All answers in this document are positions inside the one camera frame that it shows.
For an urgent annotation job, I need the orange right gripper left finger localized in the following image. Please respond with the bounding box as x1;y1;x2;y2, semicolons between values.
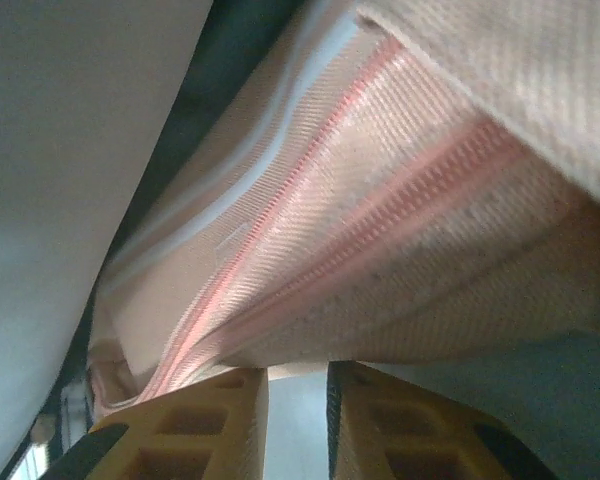
44;367;271;480

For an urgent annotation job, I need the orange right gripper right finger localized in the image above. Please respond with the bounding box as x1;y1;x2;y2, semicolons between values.
326;360;561;480

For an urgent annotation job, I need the pink pencil pouch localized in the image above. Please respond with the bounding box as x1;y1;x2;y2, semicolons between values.
87;0;600;419

